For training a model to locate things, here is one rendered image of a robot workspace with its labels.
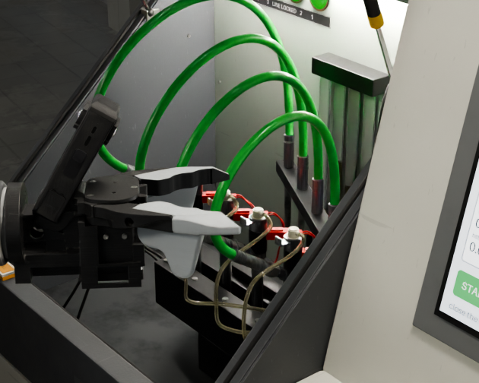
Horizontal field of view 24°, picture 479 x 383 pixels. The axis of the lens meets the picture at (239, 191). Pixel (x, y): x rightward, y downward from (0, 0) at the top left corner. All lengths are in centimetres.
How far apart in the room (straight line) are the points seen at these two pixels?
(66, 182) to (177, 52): 114
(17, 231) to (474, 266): 63
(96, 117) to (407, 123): 60
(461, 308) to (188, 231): 56
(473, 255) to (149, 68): 87
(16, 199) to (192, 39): 116
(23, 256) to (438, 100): 63
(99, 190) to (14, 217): 8
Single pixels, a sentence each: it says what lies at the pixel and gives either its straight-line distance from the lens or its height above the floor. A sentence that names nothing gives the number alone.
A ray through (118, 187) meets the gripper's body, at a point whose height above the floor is 147.
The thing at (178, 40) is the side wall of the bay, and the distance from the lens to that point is 207.
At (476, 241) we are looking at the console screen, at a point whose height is 125.
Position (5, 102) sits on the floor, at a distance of 532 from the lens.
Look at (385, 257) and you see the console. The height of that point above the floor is 117.
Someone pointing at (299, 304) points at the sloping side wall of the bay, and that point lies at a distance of 149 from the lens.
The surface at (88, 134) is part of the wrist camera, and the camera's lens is 94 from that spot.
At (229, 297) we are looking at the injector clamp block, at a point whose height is 98.
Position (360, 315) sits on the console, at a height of 108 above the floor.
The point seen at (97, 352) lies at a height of 95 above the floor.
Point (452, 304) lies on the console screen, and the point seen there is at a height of 116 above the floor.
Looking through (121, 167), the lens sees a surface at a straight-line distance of 167.
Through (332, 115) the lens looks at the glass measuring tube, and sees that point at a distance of 188.
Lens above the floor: 188
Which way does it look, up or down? 26 degrees down
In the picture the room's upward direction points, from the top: straight up
